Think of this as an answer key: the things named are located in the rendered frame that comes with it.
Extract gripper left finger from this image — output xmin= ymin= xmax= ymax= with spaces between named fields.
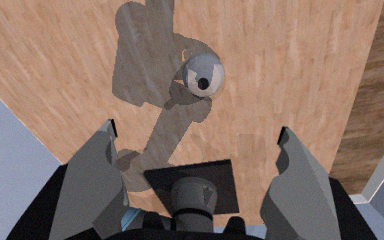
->
xmin=6 ymin=119 xmax=130 ymax=240

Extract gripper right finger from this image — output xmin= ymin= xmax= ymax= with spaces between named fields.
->
xmin=260 ymin=126 xmax=378 ymax=240

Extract grey metal dome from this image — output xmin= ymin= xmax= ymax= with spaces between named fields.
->
xmin=182 ymin=53 xmax=225 ymax=97

